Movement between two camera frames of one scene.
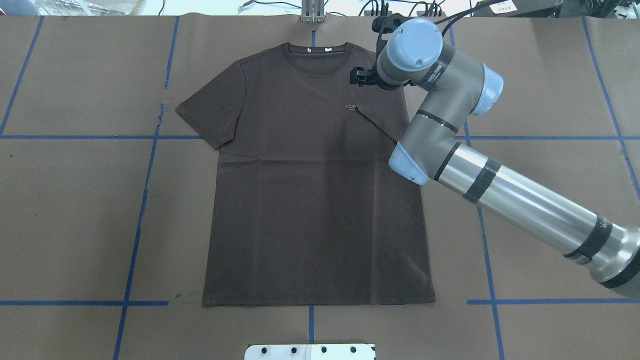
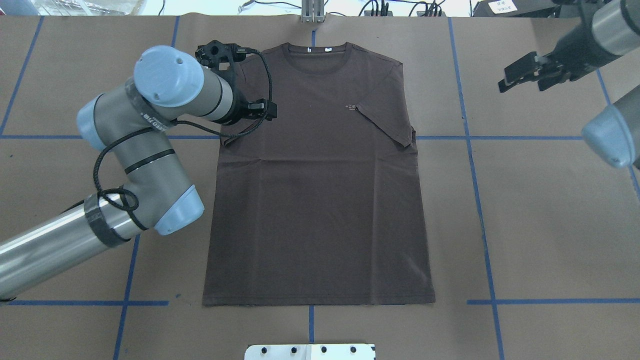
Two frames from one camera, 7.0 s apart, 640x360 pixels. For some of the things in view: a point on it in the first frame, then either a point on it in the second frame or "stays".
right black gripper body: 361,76 → 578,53
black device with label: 519,8 stays
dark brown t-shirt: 305,208 stays
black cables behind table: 431,7 stays
